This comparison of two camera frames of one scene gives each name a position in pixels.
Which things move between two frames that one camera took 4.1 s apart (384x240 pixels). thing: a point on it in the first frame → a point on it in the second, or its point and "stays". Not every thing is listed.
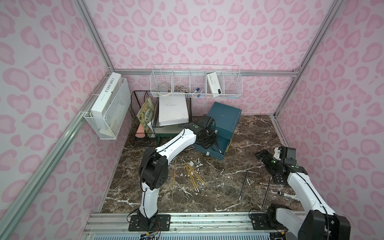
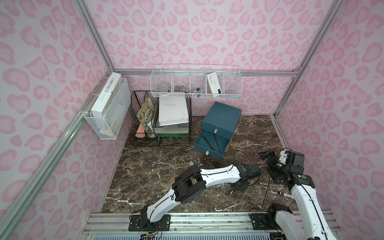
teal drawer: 217,150 stays
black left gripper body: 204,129 → 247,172
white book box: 112,83 stays
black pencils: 217,146 stays
